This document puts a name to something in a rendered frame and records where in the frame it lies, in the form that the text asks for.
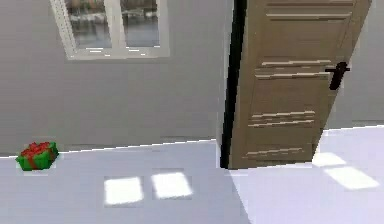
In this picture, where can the green gift box red ribbon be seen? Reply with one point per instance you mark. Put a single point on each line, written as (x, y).
(37, 156)

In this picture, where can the brown panelled room door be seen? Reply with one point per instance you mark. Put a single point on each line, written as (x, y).
(286, 93)

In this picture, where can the white framed window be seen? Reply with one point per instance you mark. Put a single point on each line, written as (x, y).
(115, 30)

